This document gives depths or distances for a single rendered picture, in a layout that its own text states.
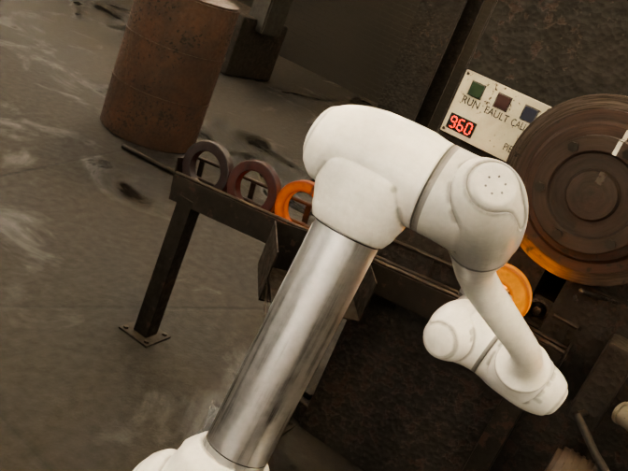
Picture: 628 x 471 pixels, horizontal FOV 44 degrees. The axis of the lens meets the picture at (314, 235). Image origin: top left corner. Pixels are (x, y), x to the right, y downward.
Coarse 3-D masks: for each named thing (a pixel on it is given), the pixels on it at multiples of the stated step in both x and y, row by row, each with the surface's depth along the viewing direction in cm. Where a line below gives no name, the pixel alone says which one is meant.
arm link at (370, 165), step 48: (336, 144) 105; (384, 144) 103; (432, 144) 103; (336, 192) 105; (384, 192) 103; (336, 240) 106; (384, 240) 107; (288, 288) 109; (336, 288) 108; (288, 336) 108; (240, 384) 111; (288, 384) 110; (240, 432) 110
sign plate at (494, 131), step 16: (464, 80) 214; (480, 80) 212; (464, 96) 215; (480, 96) 212; (496, 96) 211; (512, 96) 209; (528, 96) 208; (448, 112) 218; (464, 112) 215; (480, 112) 213; (496, 112) 211; (512, 112) 209; (448, 128) 218; (480, 128) 214; (496, 128) 212; (512, 128) 210; (480, 144) 215; (496, 144) 212; (512, 144) 210
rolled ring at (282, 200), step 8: (288, 184) 232; (296, 184) 231; (304, 184) 230; (312, 184) 229; (280, 192) 234; (288, 192) 233; (296, 192) 233; (312, 192) 229; (280, 200) 234; (288, 200) 235; (280, 208) 235; (280, 216) 235; (288, 216) 237
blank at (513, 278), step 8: (496, 272) 182; (504, 272) 181; (512, 272) 180; (520, 272) 181; (504, 280) 182; (512, 280) 181; (520, 280) 180; (528, 280) 182; (512, 288) 181; (520, 288) 180; (528, 288) 180; (512, 296) 181; (520, 296) 180; (528, 296) 180; (520, 304) 181; (528, 304) 180; (520, 312) 181
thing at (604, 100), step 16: (592, 96) 187; (608, 96) 185; (624, 96) 183; (544, 112) 192; (560, 112) 191; (528, 128) 195; (544, 128) 193; (528, 144) 195; (512, 160) 198; (528, 240) 199; (544, 256) 198; (560, 272) 196; (576, 272) 194; (624, 272) 189
